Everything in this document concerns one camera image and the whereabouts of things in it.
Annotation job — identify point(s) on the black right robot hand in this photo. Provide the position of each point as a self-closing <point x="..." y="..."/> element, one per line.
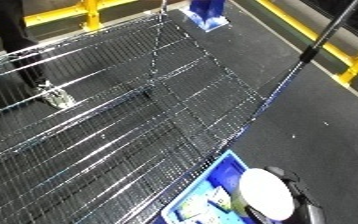
<point x="306" y="206"/>

